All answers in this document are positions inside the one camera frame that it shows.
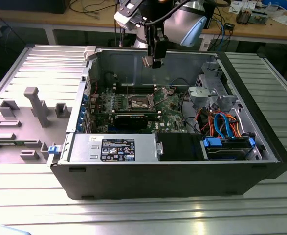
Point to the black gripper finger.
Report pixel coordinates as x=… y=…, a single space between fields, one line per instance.
x=161 y=46
x=150 y=41

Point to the silver CPU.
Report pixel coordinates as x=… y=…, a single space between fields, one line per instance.
x=147 y=61

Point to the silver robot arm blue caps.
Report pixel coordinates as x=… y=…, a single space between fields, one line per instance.
x=180 y=22

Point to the CPU socket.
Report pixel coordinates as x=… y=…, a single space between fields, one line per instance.
x=143 y=98

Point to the black tower box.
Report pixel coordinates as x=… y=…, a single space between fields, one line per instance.
x=211 y=14

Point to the metal drive cage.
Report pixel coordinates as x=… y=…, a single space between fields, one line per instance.
x=206 y=94

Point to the green motherboard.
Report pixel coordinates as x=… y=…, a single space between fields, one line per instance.
x=167 y=115

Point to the black RAM stick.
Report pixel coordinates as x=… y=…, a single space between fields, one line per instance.
x=153 y=115

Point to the small black box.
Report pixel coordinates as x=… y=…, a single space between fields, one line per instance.
x=229 y=26

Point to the black graphics card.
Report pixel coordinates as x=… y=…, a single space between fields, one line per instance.
x=131 y=121

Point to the metal heatsink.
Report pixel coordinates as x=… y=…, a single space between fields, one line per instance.
x=242 y=17

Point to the wooden desk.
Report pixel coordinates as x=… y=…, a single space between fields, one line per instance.
x=60 y=17

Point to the black plastic shroud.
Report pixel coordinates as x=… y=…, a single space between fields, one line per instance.
x=177 y=147

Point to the green circuit device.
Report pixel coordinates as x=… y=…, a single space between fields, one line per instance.
x=258 y=17

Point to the hard disk in blue carrier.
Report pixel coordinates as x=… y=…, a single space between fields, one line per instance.
x=214 y=143

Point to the black computer box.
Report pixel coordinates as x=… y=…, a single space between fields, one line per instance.
x=30 y=6

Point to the silver power supply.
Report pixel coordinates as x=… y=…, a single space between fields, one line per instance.
x=84 y=149

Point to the black PC case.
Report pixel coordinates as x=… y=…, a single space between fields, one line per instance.
x=158 y=181

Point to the blue case latch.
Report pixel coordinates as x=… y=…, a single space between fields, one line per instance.
x=54 y=149

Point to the grey parts rack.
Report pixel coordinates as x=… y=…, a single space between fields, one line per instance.
x=23 y=129

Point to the green RAM stick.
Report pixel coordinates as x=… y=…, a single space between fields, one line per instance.
x=8 y=144

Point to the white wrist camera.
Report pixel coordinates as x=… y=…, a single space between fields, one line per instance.
x=122 y=18

